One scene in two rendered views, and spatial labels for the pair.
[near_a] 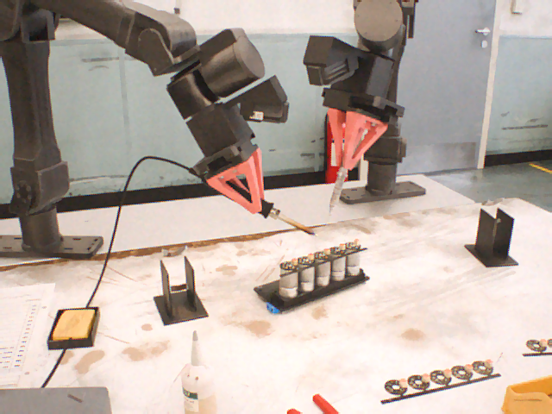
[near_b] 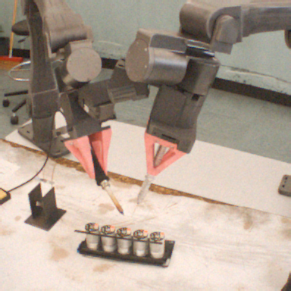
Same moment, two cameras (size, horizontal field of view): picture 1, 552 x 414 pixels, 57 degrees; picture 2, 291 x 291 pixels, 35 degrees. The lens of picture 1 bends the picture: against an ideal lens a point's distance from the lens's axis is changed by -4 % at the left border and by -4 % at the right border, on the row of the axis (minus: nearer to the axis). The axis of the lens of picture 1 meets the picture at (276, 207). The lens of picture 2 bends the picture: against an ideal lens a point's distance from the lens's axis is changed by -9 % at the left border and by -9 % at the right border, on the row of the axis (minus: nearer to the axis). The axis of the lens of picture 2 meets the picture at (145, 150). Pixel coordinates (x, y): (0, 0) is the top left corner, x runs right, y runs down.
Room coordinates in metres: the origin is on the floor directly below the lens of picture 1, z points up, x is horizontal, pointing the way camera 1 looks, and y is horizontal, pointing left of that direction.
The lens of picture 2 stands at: (0.24, -0.55, 1.33)
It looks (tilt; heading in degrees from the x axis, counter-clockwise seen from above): 29 degrees down; 46
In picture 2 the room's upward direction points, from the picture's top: straight up
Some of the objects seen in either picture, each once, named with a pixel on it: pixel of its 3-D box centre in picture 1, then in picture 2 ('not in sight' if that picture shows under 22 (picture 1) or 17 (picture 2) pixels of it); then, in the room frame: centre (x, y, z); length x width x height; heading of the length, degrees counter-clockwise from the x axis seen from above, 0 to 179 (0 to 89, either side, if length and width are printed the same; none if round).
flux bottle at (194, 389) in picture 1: (197, 373); not in sight; (0.42, 0.08, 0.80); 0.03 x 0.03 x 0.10
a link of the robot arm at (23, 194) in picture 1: (39, 191); (43, 103); (0.81, 0.39, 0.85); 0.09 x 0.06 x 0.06; 159
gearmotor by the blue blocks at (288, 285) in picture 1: (288, 281); (92, 237); (0.63, -0.02, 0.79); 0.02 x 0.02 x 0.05
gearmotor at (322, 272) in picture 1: (321, 271); (124, 242); (0.66, -0.06, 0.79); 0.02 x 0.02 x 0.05
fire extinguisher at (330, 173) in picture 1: (337, 144); not in sight; (3.39, -0.40, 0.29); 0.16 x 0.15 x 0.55; 109
